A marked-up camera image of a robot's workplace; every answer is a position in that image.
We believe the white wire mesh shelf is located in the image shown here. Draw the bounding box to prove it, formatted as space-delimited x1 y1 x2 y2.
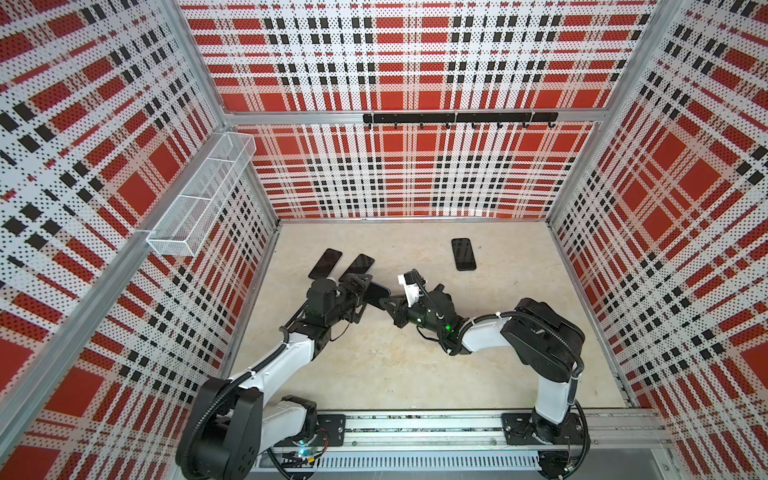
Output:
147 132 255 257

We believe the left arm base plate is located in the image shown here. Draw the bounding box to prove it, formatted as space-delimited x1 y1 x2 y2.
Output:
295 414 347 447

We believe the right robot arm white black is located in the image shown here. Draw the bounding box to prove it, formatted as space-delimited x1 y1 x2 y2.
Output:
377 285 585 426

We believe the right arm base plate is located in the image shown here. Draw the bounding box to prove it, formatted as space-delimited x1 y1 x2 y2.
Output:
501 412 587 446

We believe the aluminium front rail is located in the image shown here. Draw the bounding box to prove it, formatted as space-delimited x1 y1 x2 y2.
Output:
245 409 679 475

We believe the black smartphone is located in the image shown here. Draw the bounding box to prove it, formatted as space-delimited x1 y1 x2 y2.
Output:
451 237 477 271
308 248 343 280
341 254 375 278
364 282 391 310

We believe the black hook rail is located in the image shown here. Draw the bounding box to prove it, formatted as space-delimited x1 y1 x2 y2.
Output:
362 111 559 126

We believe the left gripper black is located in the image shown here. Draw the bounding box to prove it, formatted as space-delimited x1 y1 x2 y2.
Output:
326 273 372 326

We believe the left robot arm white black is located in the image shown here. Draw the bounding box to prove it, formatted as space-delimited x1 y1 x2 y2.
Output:
175 274 372 479

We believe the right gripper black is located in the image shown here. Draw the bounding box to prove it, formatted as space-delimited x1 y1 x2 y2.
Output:
379 295 443 337

